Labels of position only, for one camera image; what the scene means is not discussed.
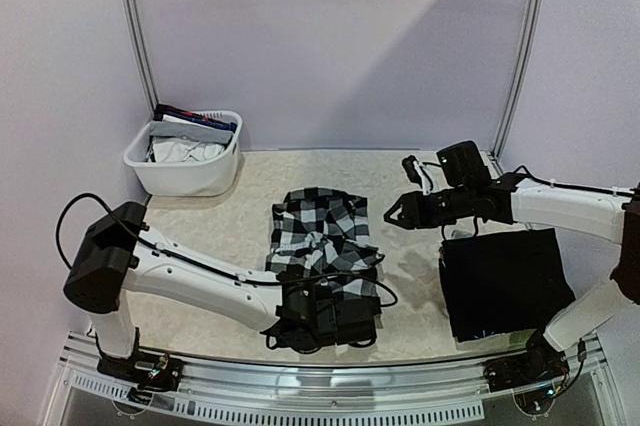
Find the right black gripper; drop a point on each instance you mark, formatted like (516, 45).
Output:
(417, 204)

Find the black white plaid shirt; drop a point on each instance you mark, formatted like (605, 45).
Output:
(320, 231)

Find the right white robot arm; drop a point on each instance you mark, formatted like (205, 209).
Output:
(520, 197)

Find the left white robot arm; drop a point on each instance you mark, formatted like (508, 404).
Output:
(294, 307)

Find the white laundry basket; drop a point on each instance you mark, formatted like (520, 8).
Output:
(207, 178)

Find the folded black garment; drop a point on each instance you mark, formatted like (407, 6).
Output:
(502, 283)

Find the grey cloth in basket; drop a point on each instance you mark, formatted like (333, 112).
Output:
(190, 132)

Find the dark striped cloth in basket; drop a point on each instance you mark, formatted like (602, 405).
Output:
(161, 112)

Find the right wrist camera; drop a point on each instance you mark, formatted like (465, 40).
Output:
(417, 173)

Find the aluminium front rail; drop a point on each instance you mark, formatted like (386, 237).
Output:
(226, 392)

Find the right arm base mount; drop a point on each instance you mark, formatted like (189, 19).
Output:
(539, 362)

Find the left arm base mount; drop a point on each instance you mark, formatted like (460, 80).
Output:
(149, 371)

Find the right aluminium corner post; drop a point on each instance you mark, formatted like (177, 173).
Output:
(525, 45)

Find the aluminium corner post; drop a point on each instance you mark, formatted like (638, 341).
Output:
(525, 45)
(140, 52)

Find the left aluminium corner post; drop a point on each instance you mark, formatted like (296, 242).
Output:
(140, 52)

